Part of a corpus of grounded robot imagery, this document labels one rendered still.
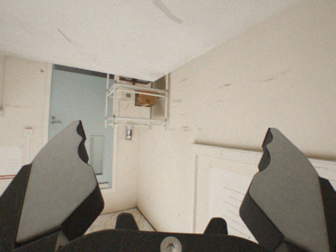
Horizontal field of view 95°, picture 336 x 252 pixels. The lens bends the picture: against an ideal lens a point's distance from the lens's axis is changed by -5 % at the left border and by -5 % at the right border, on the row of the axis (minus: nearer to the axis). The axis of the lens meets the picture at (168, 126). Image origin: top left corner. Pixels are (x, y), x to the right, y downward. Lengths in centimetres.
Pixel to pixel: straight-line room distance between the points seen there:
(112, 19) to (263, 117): 104
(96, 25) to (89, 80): 254
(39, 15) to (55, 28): 3
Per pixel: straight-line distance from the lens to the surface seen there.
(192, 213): 175
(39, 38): 42
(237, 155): 123
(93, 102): 279
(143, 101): 199
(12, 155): 287
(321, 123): 107
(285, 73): 118
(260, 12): 29
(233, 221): 144
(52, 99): 279
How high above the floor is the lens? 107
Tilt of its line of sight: 2 degrees down
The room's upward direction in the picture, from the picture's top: 178 degrees counter-clockwise
